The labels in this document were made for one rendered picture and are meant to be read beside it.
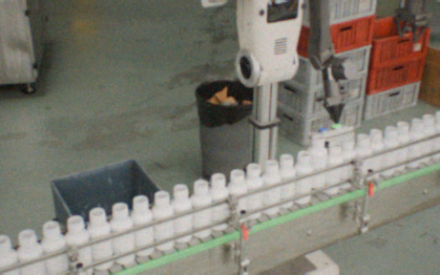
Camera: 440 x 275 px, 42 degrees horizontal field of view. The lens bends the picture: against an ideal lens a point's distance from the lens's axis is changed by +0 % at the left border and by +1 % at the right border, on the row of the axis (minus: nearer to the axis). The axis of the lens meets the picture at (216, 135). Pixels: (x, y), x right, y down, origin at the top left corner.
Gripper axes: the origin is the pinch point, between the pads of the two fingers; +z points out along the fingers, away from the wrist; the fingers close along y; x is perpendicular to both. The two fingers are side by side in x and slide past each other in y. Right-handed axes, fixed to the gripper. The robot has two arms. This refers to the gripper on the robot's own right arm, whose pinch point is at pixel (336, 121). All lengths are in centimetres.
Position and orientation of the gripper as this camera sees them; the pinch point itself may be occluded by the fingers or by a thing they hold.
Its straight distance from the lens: 203.5
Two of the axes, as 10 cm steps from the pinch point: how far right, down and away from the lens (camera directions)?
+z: 1.6, 9.7, 1.7
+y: 8.7, -2.2, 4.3
